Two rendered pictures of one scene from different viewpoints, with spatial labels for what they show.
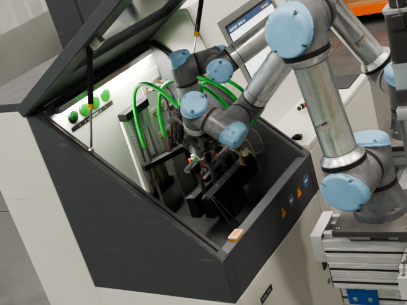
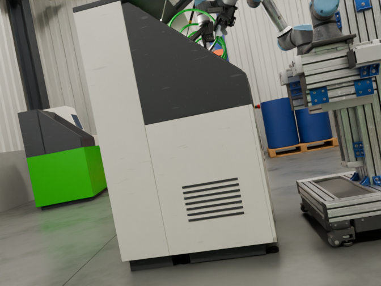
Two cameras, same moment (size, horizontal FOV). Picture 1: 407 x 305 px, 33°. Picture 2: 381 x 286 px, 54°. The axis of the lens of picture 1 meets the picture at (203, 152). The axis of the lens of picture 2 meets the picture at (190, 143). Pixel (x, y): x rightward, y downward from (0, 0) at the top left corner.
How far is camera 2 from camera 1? 1.80 m
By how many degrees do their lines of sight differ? 33
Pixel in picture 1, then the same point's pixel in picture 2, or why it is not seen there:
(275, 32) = not seen: outside the picture
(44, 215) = (116, 76)
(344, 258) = (313, 67)
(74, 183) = (147, 43)
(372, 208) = (329, 30)
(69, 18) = (34, 135)
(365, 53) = (282, 23)
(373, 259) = (329, 64)
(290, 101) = not seen: hidden behind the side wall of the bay
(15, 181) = (98, 54)
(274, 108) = not seen: hidden behind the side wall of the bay
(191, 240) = (226, 63)
